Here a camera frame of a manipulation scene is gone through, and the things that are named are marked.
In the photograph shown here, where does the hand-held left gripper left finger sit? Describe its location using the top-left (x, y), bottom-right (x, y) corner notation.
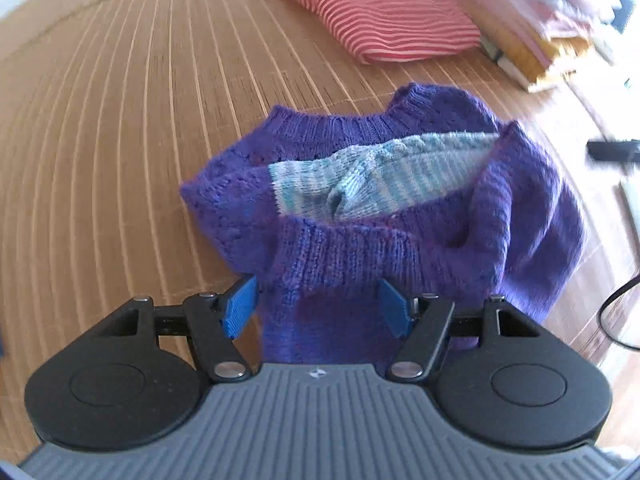
top-left (92, 275), bottom-right (259, 384)

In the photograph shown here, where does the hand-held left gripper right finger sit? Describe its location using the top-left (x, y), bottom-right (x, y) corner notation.
top-left (377, 278), bottom-right (546, 381)

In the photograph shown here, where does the purple knit sweater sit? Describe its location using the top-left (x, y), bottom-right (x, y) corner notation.
top-left (179, 81), bottom-right (587, 367)

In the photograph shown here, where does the stack of folded clothes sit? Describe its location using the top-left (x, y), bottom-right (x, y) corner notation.
top-left (430, 0), bottom-right (626, 94)

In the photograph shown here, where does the bamboo mat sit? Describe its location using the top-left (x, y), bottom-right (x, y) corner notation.
top-left (0, 0), bottom-right (640, 376)

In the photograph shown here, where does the black flat object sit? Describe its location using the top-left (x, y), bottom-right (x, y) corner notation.
top-left (586, 139), bottom-right (640, 164)

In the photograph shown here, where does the red striped garment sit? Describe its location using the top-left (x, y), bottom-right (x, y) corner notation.
top-left (262, 0), bottom-right (484, 65)

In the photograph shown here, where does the black cable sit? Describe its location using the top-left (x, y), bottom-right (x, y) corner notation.
top-left (596, 274), bottom-right (640, 352)

